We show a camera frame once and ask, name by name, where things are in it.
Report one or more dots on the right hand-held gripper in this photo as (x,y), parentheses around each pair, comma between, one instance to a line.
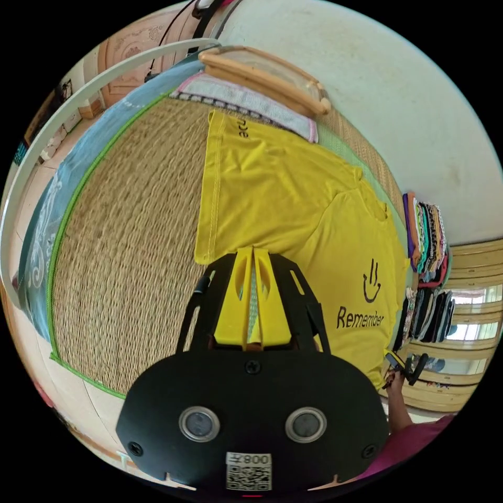
(415,369)

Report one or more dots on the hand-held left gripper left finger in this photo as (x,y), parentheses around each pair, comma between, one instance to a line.
(232,302)

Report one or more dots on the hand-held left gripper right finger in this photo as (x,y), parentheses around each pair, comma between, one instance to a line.
(275,310)

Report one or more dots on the yellow t-shirt with print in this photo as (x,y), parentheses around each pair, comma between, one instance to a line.
(283,196)

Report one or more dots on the person's right forearm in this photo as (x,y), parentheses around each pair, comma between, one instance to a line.
(397,412)

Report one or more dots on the person's right hand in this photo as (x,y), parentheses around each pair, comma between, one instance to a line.
(393,382)

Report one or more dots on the person's body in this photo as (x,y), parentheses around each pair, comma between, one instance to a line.
(412,448)

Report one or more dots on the pile of clothes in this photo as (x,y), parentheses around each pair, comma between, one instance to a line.
(430,275)

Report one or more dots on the bed with woven mat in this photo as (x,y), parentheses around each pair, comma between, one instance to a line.
(129,235)

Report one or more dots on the pink and white folded blanket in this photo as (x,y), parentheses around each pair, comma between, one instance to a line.
(251,103)

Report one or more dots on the pink carved door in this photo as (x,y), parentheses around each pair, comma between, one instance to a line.
(129,51)

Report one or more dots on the orange wooden frame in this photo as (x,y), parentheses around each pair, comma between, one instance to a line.
(259,72)

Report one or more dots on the white curved bed rail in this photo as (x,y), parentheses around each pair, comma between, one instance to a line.
(47,129)

